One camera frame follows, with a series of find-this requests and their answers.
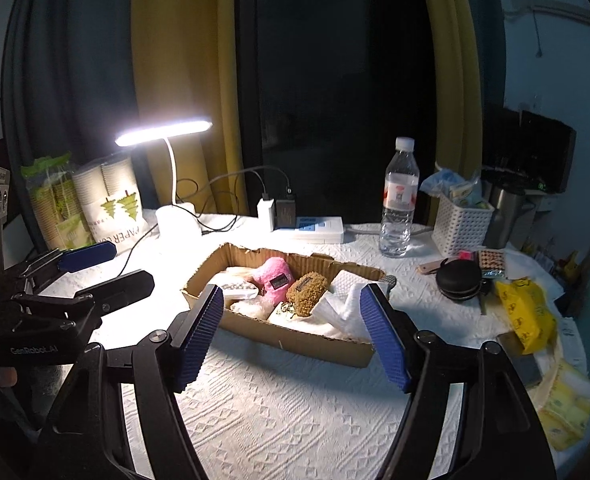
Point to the pink plush pouch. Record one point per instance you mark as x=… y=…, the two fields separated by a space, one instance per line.
x=275 y=280

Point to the black round zip case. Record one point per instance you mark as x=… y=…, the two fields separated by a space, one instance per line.
x=457 y=280

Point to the white beaded item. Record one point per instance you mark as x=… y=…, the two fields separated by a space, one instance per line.
x=237 y=289

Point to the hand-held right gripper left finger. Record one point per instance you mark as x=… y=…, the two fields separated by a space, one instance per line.
x=197 y=340

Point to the dark grey curtain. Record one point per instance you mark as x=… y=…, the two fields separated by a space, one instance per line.
x=65 y=60

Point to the yellow tissue pack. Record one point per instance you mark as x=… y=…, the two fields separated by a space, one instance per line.
x=570 y=405

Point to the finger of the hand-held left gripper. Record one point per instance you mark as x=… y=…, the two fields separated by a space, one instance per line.
x=87 y=255
x=120 y=285

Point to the white paper cup pack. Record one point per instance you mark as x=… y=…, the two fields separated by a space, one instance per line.
x=110 y=205

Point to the green patterned packet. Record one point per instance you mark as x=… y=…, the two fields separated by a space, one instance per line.
x=287 y=309

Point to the white blue power strip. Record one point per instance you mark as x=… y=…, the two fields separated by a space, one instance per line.
x=320 y=227

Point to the brown plush pouch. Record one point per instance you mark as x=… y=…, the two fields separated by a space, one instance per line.
x=307 y=292

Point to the white folded towel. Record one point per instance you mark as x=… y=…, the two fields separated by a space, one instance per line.
x=347 y=317

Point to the person's left hand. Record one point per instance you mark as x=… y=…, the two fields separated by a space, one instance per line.
x=5 y=376

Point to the cardboard box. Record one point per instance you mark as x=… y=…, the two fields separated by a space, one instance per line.
x=315 y=342

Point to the white textured tablecloth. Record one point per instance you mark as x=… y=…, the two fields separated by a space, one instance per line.
x=285 y=410

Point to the battery blister pack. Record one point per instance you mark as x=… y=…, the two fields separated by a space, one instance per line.
x=491 y=262

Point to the black appliance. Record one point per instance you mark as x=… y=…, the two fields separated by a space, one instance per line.
x=540 y=150

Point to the white charger plug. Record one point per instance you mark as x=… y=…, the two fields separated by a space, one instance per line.
x=266 y=214

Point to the clear plastic water bottle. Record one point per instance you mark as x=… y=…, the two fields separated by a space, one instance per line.
x=397 y=220

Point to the white desk lamp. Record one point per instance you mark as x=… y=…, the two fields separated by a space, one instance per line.
x=177 y=227

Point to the black charger plug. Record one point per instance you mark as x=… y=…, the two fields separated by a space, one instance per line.
x=285 y=214

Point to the stainless steel cup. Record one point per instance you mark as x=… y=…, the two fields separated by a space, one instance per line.
x=502 y=215

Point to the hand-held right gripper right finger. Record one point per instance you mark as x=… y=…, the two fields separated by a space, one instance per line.
x=382 y=340

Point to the tan wooden tag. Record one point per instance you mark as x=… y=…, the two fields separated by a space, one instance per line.
x=430 y=267

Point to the yellow curtain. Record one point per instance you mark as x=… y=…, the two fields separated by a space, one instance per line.
x=450 y=85
x=185 y=60

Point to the green paper cup pack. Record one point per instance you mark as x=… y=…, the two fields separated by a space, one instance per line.
x=55 y=205

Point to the white fluffy plush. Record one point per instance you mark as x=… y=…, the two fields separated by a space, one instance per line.
x=250 y=307

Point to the dark slab phone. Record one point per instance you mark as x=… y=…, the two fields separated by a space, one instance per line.
x=522 y=362

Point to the white plastic basket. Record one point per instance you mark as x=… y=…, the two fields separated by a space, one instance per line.
x=460 y=227

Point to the yellow plastic packet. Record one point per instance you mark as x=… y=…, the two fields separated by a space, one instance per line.
x=525 y=315

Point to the blue white plastic bag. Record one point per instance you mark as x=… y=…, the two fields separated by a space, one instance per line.
x=440 y=182

